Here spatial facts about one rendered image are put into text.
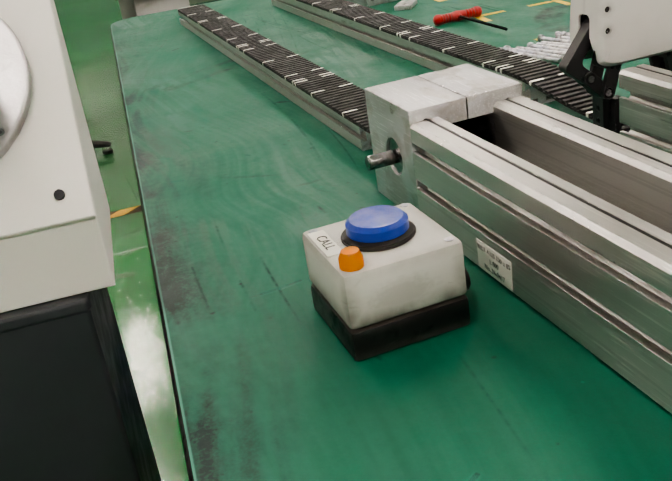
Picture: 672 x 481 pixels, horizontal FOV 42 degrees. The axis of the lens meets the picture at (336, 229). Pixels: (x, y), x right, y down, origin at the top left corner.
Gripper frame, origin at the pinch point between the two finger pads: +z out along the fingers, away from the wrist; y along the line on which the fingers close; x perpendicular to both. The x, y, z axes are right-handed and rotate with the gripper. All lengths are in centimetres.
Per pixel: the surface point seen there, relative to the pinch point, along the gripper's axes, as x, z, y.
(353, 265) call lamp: 20.6, -3.8, 35.2
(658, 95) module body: 9.7, -4.7, 5.1
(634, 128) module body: 5.3, -0.6, 4.0
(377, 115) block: -1.7, -5.0, 24.1
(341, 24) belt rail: -73, 2, 2
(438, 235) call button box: 19.3, -3.4, 29.0
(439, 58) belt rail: -35.4, 0.7, 2.3
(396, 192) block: 0.4, 1.3, 24.1
